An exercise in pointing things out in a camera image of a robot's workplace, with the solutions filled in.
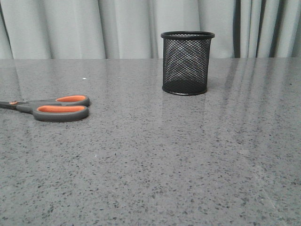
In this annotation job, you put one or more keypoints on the grey orange handled scissors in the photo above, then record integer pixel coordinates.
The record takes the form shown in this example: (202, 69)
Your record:
(63, 109)

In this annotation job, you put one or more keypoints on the black mesh pen bucket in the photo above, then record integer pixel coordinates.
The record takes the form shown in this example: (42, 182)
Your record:
(186, 61)

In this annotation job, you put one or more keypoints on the grey pleated curtain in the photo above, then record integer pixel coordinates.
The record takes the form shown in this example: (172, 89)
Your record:
(126, 29)

